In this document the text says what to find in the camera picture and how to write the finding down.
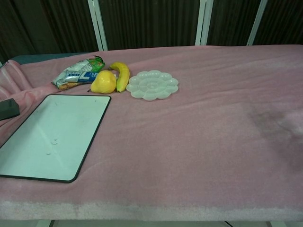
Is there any black whiteboard eraser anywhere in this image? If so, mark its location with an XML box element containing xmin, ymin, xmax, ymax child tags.
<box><xmin>0</xmin><ymin>99</ymin><xmax>20</xmax><ymax>121</ymax></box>

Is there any white flower paint palette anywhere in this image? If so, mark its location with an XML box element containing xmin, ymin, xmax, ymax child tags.
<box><xmin>125</xmin><ymin>70</ymin><xmax>179</xmax><ymax>102</ymax></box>

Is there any pink fleece table cloth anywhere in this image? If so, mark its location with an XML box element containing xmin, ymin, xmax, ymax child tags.
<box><xmin>0</xmin><ymin>44</ymin><xmax>303</xmax><ymax>222</ymax></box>

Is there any yellow banana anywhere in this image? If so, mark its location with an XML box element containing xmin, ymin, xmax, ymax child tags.
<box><xmin>109</xmin><ymin>61</ymin><xmax>131</xmax><ymax>93</ymax></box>

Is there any yellow pear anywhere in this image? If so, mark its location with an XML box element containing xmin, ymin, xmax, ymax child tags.
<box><xmin>88</xmin><ymin>70</ymin><xmax>117</xmax><ymax>95</ymax></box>

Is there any green silver snack packet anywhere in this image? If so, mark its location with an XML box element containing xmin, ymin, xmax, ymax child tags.
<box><xmin>68</xmin><ymin>55</ymin><xmax>106</xmax><ymax>73</ymax></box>

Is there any blue white cracker packet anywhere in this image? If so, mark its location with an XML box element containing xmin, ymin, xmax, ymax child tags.
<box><xmin>51</xmin><ymin>69</ymin><xmax>99</xmax><ymax>90</ymax></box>

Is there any dark pleated curtain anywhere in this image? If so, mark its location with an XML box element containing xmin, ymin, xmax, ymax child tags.
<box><xmin>0</xmin><ymin>0</ymin><xmax>303</xmax><ymax>62</ymax></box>

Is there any white whiteboard black frame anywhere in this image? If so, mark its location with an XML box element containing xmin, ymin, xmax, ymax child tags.
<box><xmin>0</xmin><ymin>94</ymin><xmax>112</xmax><ymax>184</ymax></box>

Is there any white double screen post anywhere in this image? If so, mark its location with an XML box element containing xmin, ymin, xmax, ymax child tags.
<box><xmin>88</xmin><ymin>0</ymin><xmax>109</xmax><ymax>52</ymax></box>

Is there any white upright screen post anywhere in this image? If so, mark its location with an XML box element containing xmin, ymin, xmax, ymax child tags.
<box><xmin>195</xmin><ymin>0</ymin><xmax>214</xmax><ymax>46</ymax></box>

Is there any white slanted screen post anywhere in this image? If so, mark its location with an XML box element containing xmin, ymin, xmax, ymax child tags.
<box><xmin>247</xmin><ymin>0</ymin><xmax>269</xmax><ymax>46</ymax></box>

